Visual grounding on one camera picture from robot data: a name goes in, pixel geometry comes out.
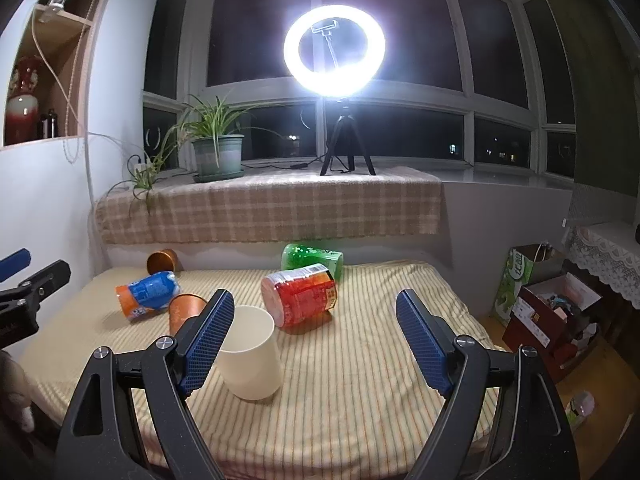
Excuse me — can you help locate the red cardboard box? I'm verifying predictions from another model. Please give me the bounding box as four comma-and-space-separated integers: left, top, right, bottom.
502, 272, 604, 384

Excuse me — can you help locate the yellow striped cloth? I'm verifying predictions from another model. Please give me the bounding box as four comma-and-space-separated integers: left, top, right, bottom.
14, 259, 507, 467

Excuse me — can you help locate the green printed cup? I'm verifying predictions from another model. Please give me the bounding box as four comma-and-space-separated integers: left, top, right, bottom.
280, 242, 345, 282

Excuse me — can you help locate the green flower pot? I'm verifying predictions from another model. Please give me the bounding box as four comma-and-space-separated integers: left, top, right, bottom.
191, 134, 246, 178

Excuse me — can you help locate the spider plant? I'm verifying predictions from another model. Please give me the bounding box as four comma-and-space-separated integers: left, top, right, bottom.
106, 91, 287, 217

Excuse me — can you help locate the green pot saucer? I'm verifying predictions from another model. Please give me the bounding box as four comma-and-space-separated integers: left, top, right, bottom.
192, 169, 246, 184

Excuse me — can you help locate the white clip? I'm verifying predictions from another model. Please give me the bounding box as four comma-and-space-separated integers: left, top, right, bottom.
34, 0, 81, 24

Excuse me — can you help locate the copper metallic cup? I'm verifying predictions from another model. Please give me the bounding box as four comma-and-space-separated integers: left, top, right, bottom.
168, 293, 208, 337
146, 248, 184, 276

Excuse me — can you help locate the pink plastic bottle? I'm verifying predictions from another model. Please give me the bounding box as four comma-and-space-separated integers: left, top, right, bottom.
564, 390, 597, 431

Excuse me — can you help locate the beige plaid cloth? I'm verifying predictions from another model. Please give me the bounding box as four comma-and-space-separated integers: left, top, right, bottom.
94, 164, 445, 247

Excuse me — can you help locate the black cable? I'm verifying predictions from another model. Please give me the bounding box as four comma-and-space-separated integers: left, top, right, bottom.
239, 151, 327, 173

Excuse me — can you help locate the green cardboard box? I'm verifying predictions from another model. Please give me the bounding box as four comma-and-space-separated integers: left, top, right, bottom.
492, 244, 565, 324

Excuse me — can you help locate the person's left hand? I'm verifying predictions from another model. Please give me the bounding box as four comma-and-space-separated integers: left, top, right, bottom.
0, 350, 36, 434

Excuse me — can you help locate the white ring light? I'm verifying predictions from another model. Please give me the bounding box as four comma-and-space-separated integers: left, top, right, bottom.
282, 7, 387, 99

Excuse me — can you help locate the white cable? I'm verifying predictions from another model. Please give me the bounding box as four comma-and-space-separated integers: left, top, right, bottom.
30, 0, 96, 201

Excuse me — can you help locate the red printed cup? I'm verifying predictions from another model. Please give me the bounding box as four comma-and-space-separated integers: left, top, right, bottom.
260, 263, 339, 329

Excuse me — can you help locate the white lace cloth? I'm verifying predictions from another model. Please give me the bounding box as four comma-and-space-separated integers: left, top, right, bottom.
564, 221, 640, 312

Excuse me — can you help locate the wooden wall shelf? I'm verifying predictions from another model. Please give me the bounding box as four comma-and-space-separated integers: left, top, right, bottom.
0, 0, 125, 150

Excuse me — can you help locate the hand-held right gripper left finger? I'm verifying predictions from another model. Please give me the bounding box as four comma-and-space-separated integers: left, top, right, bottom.
55, 288, 236, 480

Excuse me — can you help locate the dark green curtain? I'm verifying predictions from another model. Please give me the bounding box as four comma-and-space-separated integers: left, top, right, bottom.
529, 0, 640, 227

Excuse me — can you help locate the blue and orange printed cup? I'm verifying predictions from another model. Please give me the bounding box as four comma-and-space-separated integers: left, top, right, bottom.
115, 270, 181, 324

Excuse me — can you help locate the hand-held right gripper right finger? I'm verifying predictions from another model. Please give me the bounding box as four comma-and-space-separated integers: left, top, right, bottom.
396, 288, 581, 480

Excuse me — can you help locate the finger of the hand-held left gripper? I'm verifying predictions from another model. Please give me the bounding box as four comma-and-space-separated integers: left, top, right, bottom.
0, 259, 72, 311
0, 248, 32, 284

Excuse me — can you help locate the red and white vase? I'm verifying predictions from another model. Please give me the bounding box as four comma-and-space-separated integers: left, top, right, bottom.
3, 57, 41, 145

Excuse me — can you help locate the cream paper cup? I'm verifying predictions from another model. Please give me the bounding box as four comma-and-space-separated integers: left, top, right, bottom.
215, 305, 284, 401

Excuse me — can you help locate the white framed window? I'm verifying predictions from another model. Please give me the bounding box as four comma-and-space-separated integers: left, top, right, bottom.
141, 0, 577, 182

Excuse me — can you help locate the black tripod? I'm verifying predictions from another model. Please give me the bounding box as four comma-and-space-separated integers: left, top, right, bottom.
319, 97, 377, 177

